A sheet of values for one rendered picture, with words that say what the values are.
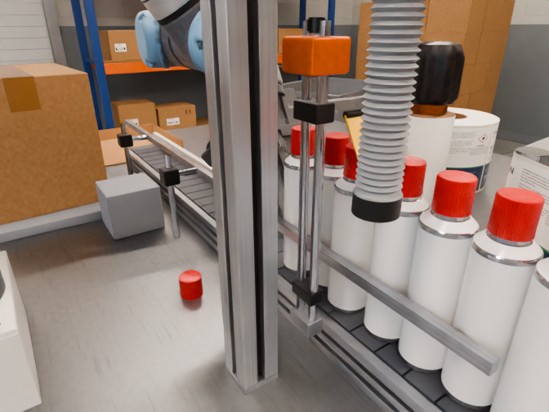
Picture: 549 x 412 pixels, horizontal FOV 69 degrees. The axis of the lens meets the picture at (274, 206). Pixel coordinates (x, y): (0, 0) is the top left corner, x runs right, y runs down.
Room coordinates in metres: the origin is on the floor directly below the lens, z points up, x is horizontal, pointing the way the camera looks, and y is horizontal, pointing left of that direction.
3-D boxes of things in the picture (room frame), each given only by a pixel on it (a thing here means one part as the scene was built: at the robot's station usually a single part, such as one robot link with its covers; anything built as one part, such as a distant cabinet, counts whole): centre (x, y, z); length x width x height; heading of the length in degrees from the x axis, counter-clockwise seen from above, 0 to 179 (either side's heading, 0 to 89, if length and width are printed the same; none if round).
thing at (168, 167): (0.70, 0.17, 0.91); 0.07 x 0.03 x 0.17; 123
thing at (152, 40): (0.61, 0.13, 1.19); 0.11 x 0.11 x 0.08; 29
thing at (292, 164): (0.50, -0.04, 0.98); 0.05 x 0.05 x 0.20
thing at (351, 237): (0.42, -0.09, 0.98); 0.05 x 0.05 x 0.20
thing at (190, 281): (0.50, 0.13, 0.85); 0.03 x 0.03 x 0.03
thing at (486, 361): (0.69, 0.12, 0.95); 1.07 x 0.01 x 0.01; 33
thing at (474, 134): (0.86, -0.37, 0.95); 0.20 x 0.20 x 0.14
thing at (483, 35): (4.16, -1.50, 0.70); 1.20 x 0.83 x 1.39; 40
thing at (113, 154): (1.30, 0.48, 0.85); 0.30 x 0.26 x 0.04; 33
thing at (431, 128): (0.68, -0.26, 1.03); 0.09 x 0.09 x 0.30
